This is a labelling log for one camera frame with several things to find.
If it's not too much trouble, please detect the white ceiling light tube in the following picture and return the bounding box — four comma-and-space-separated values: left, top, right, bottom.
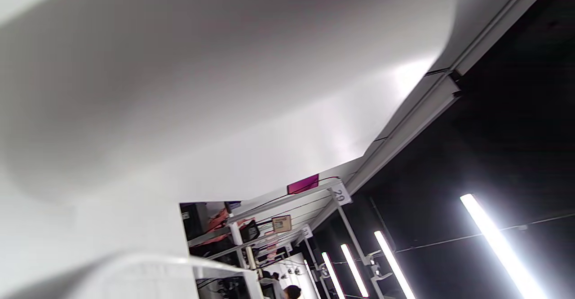
460, 193, 546, 299
321, 252, 346, 299
340, 244, 370, 298
374, 231, 416, 299

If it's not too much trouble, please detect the white wire dish rack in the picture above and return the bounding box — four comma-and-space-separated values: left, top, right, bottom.
67, 253, 265, 299

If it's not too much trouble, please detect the white plastic cutlery bin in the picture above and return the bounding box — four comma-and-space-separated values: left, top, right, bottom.
0, 0, 456, 299

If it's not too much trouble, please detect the white metal rig frame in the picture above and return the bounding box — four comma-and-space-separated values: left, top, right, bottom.
186, 176, 387, 299

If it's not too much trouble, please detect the small tan box device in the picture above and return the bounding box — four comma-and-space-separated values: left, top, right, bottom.
272, 215, 292, 233

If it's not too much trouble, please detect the orange red equipment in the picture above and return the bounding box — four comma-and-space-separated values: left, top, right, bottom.
204, 208, 257, 246

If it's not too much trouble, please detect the magenta screen monitor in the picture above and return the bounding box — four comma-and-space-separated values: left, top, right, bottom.
287, 173, 320, 195

